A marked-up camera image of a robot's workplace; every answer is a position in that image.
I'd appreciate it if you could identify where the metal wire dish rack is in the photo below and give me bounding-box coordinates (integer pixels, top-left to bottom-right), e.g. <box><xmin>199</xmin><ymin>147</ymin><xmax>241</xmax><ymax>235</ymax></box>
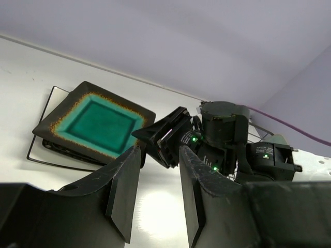
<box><xmin>248</xmin><ymin>121</ymin><xmax>274</xmax><ymax>143</ymax></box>

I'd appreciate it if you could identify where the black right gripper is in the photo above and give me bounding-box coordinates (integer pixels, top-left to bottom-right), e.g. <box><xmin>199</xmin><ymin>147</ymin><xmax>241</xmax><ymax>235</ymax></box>
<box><xmin>132</xmin><ymin>106</ymin><xmax>202</xmax><ymax>168</ymax></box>

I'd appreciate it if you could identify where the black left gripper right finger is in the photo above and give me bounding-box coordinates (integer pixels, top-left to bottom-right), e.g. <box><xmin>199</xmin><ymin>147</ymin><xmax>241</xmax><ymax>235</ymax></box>
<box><xmin>179</xmin><ymin>146</ymin><xmax>330</xmax><ymax>247</ymax></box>

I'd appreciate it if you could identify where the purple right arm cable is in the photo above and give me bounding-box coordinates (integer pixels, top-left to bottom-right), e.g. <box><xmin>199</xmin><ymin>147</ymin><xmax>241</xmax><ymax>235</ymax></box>
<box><xmin>243</xmin><ymin>104</ymin><xmax>331</xmax><ymax>146</ymax></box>

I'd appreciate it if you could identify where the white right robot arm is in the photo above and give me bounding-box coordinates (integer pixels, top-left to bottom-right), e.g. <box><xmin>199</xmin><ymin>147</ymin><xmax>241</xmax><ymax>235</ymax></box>
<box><xmin>133</xmin><ymin>101</ymin><xmax>330</xmax><ymax>183</ymax></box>

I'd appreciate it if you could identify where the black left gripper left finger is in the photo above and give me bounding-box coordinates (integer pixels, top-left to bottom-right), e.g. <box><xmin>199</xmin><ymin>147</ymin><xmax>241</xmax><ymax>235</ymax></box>
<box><xmin>1</xmin><ymin>146</ymin><xmax>141</xmax><ymax>247</ymax></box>

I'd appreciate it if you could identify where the white square plate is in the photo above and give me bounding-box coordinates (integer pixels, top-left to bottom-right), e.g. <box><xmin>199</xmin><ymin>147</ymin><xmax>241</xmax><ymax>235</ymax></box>
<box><xmin>26</xmin><ymin>86</ymin><xmax>101</xmax><ymax>172</ymax></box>

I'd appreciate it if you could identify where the black square plate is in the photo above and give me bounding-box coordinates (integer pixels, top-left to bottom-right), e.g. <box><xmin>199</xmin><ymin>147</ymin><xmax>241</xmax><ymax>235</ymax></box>
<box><xmin>33</xmin><ymin>81</ymin><xmax>156</xmax><ymax>164</ymax></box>

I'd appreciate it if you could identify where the pale green glass plate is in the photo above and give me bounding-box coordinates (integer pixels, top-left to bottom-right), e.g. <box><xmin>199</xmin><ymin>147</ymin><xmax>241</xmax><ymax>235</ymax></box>
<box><xmin>266</xmin><ymin>134</ymin><xmax>289</xmax><ymax>145</ymax></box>

